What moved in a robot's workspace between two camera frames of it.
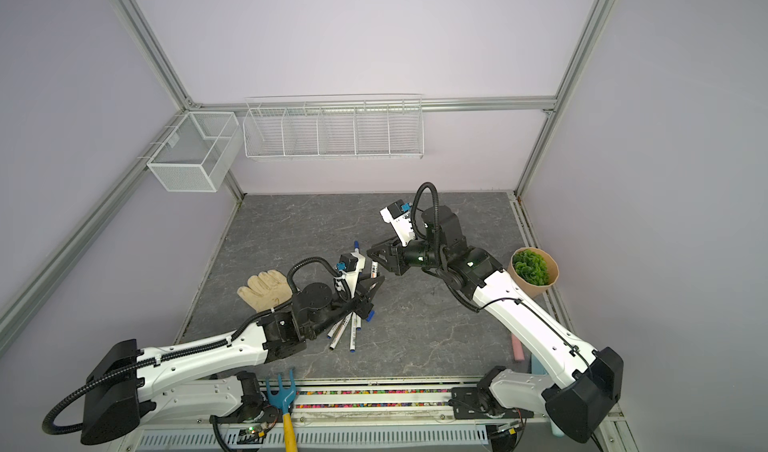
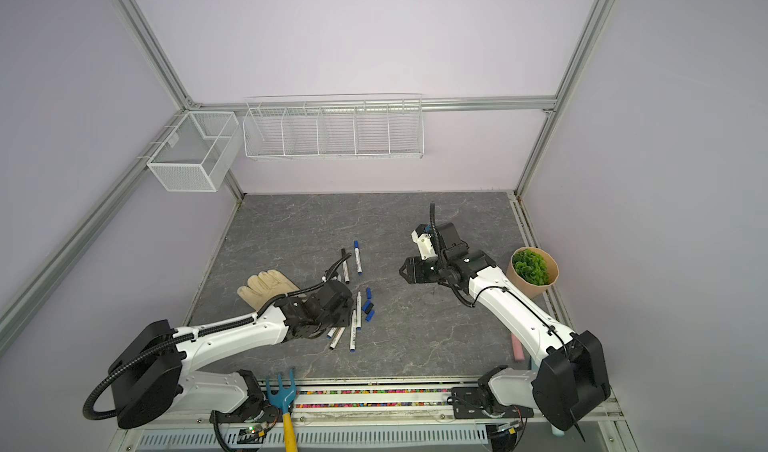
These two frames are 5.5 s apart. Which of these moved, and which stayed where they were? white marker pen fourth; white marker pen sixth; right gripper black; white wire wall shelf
Moved: right gripper black
Stayed: white marker pen fourth; white wire wall shelf; white marker pen sixth
